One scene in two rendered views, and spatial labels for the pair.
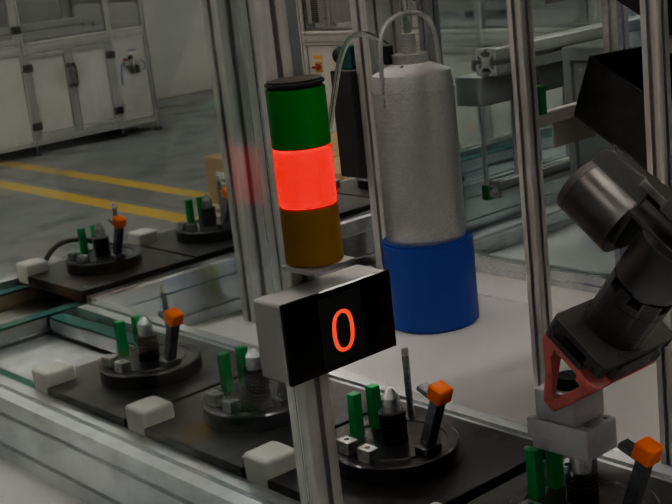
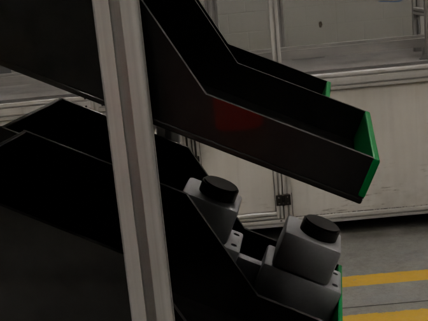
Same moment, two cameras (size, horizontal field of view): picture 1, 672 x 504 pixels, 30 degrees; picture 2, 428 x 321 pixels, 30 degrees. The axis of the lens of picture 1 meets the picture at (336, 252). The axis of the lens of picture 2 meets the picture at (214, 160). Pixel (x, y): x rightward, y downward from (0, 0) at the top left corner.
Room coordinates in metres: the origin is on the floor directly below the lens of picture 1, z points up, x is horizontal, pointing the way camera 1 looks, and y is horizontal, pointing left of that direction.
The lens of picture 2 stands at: (0.96, -0.07, 1.46)
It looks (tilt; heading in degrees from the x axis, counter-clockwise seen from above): 13 degrees down; 309
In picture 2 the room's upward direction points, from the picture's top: 5 degrees counter-clockwise
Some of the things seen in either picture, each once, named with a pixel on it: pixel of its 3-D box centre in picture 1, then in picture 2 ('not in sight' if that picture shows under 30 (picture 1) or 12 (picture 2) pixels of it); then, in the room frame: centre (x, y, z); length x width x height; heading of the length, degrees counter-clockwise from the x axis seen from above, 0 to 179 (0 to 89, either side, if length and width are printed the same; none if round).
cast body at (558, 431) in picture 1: (563, 409); not in sight; (1.07, -0.19, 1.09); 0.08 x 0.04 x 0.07; 40
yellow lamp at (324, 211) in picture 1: (311, 232); not in sight; (1.04, 0.02, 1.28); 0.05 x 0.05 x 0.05
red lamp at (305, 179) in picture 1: (305, 174); not in sight; (1.04, 0.02, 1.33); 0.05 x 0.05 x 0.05
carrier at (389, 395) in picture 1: (392, 421); not in sight; (1.26, -0.04, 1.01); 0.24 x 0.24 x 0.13; 40
